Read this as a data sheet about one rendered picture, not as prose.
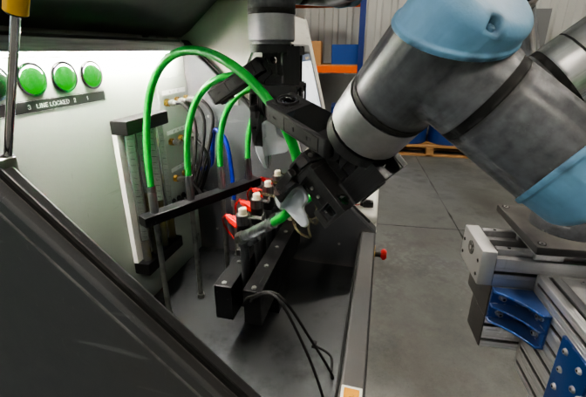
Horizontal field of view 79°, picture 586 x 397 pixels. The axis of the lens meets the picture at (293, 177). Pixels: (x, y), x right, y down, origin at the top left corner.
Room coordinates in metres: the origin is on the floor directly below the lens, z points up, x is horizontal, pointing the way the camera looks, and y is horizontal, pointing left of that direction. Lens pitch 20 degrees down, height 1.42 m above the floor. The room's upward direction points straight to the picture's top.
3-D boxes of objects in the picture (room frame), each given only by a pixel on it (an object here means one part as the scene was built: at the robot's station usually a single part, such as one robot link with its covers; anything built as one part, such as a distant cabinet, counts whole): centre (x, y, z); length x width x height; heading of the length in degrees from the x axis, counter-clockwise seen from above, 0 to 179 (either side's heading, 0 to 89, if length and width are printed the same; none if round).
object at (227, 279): (0.75, 0.07, 0.91); 0.34 x 0.10 x 0.15; 166
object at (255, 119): (0.60, 0.06, 1.31); 0.05 x 0.02 x 0.09; 166
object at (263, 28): (0.62, 0.03, 1.45); 0.08 x 0.08 x 0.05
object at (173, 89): (0.93, 0.29, 1.20); 0.13 x 0.03 x 0.31; 166
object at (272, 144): (0.60, 0.03, 1.27); 0.06 x 0.03 x 0.09; 76
